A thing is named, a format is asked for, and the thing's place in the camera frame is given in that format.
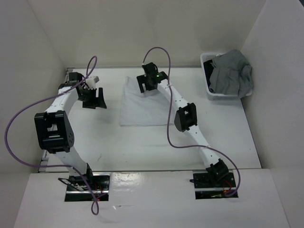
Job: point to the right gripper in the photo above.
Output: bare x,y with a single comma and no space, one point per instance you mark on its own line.
142,79

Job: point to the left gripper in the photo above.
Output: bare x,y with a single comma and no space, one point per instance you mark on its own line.
99,102

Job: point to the white skirt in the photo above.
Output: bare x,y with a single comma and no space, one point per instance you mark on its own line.
142,109

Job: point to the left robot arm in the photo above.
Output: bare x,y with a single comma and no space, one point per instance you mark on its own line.
74,163

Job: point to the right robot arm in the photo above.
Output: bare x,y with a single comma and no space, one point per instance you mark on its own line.
185,120

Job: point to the white laundry basket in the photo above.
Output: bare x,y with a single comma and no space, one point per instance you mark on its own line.
205,59

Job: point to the grey skirt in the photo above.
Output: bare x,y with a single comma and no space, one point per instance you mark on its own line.
231,74

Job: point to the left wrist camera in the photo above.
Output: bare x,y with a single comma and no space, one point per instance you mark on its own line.
91,82

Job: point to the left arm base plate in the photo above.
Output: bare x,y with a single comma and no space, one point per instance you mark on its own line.
78,191

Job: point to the aluminium table edge rail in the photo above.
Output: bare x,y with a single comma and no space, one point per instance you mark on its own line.
53,129

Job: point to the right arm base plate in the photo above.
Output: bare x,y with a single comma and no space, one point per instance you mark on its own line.
205,189

